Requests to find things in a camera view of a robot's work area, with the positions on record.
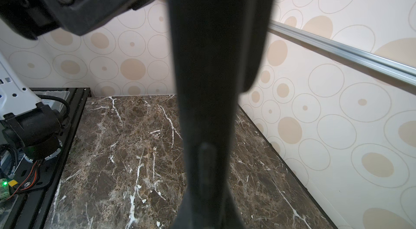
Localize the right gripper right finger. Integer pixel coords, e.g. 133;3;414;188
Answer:
224;187;245;229

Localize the aluminium rail right wall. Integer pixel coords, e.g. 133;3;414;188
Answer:
269;20;416;86

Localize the phone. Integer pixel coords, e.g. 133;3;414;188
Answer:
164;0;280;229

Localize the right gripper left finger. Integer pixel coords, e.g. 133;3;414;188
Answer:
170;190;192;229

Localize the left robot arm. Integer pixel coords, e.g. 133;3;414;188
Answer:
1;0;153;160

